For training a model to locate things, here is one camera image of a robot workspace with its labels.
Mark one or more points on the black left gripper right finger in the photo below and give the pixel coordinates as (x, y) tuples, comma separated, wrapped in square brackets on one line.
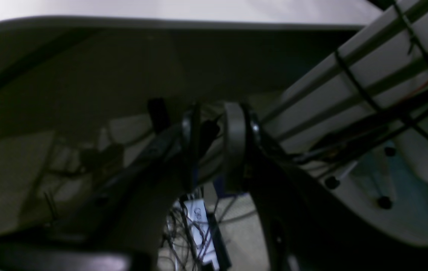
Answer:
[(305, 227)]

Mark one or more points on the white cable tray under table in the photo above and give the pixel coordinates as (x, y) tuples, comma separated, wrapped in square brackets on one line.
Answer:
[(371, 90)]

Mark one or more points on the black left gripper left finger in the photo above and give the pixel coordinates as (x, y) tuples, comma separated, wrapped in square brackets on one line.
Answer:
[(118, 227)]

